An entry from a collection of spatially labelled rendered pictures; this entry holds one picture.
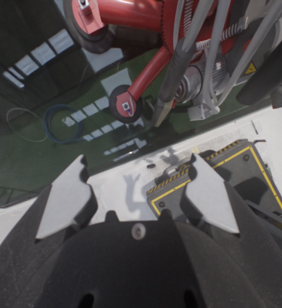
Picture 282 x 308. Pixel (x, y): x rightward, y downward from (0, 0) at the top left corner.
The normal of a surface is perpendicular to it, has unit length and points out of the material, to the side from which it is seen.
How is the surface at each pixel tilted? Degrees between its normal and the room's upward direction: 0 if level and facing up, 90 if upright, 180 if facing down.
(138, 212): 7
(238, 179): 0
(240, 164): 0
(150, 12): 36
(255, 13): 26
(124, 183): 10
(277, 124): 14
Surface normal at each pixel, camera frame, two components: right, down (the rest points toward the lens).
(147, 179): -0.04, 0.09
